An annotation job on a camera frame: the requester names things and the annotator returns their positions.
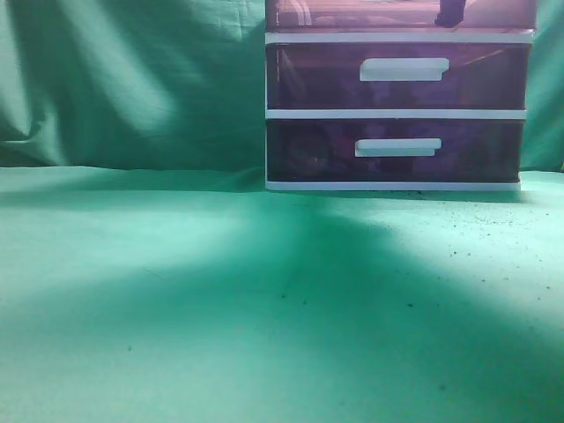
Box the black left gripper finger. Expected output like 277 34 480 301
434 0 466 28

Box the tinted drawer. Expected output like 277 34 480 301
266 43 531 110
265 0 538 31
266 119 523 183

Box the green tablecloth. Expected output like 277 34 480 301
1 1 563 422

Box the white drawer cabinet frame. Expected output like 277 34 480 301
265 22 536 191

